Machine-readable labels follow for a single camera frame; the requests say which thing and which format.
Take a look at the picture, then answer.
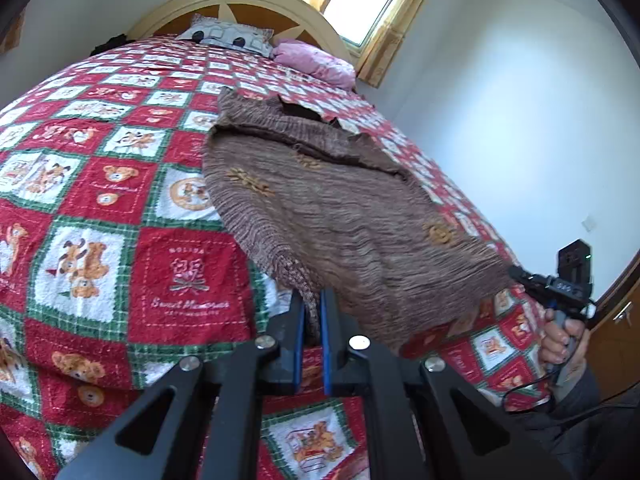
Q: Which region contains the narrow yellow curtain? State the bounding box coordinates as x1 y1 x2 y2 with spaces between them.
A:
357 0 451 89

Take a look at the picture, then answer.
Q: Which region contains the pink pillow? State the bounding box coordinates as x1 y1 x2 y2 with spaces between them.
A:
272 40 357 88

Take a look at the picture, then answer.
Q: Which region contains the person's right forearm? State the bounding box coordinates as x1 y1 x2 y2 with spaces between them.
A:
515 360 640 480

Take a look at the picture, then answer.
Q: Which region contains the orange curtain edge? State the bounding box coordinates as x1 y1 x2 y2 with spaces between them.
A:
0 10 27 54

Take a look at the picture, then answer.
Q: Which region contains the red checkered bear bedspread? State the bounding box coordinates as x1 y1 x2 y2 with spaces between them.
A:
0 35 556 480

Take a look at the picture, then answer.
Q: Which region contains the brown knit sweater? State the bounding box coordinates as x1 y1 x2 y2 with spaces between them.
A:
200 87 521 356

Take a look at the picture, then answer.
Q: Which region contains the white framed window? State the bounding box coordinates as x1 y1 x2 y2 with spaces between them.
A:
322 0 408 52

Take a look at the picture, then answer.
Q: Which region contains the dark cloth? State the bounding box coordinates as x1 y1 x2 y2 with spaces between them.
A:
90 34 129 56

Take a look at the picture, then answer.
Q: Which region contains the person's right hand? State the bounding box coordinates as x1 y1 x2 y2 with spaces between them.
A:
539 308 587 387

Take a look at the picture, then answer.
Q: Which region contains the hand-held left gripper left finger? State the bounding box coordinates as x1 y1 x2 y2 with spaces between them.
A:
52 287 307 480

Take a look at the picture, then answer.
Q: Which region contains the brown wooden door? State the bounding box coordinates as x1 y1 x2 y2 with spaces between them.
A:
587 262 640 403

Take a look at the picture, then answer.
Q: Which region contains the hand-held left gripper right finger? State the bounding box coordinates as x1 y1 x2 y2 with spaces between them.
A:
320 287 571 480

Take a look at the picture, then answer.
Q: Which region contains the black cable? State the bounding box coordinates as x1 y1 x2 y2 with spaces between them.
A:
501 372 640 413

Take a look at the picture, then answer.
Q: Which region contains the grey patterned pillow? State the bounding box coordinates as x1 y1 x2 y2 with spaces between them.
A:
175 12 276 58

